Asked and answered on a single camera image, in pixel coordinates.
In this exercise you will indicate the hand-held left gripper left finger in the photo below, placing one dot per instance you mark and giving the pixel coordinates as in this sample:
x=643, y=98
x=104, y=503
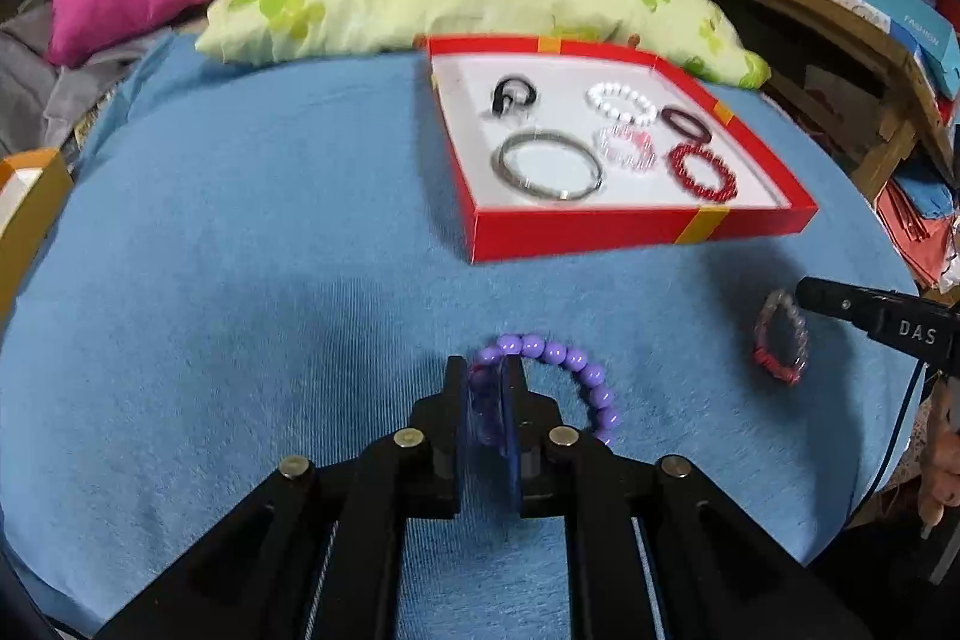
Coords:
x=454, y=415

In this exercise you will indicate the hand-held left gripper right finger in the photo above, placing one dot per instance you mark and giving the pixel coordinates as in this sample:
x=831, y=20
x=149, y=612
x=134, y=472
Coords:
x=516, y=415

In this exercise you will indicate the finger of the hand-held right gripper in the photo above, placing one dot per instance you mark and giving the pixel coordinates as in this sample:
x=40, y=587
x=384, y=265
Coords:
x=900, y=329

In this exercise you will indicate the red cardboard box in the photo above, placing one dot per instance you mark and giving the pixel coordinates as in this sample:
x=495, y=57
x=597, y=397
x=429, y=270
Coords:
x=585, y=231

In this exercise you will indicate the person's right hand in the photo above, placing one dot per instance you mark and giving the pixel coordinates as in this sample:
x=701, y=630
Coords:
x=941, y=460

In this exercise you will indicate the coral folded cloths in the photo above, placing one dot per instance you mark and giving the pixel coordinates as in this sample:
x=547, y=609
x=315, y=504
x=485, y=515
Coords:
x=922, y=250

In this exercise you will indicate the blue folded cloth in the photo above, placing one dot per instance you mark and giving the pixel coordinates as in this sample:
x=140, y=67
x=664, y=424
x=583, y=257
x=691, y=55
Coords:
x=922, y=194

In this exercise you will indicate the silver bangle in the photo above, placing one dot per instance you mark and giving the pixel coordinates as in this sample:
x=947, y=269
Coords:
x=501, y=168

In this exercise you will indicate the wooden shelf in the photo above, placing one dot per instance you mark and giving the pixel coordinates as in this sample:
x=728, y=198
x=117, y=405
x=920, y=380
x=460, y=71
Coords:
x=825, y=18

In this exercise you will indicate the light blue box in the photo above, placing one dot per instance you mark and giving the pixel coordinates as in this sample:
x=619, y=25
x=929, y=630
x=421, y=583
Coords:
x=900, y=6

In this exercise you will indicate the green clover print pillow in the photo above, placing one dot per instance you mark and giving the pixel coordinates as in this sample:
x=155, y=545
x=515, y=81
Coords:
x=360, y=3

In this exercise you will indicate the yellow box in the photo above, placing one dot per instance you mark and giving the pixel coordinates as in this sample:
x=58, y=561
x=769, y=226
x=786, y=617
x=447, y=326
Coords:
x=30, y=212

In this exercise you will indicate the grey cloth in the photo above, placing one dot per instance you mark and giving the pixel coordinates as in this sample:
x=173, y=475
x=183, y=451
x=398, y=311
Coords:
x=37, y=78

